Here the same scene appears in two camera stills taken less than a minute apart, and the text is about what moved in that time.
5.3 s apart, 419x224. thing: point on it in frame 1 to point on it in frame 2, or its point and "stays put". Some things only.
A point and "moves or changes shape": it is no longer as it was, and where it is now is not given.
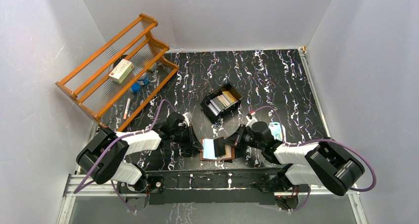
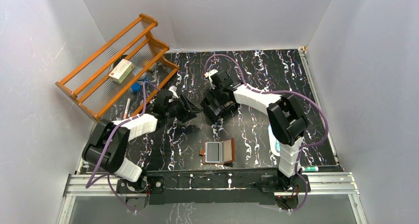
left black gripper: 191,141 to 185,108
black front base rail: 225,185 stays put
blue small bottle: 145,78 stays put
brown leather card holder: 208,152 moves or changes shape
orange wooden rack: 114,83 stays put
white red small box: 121,70 stays put
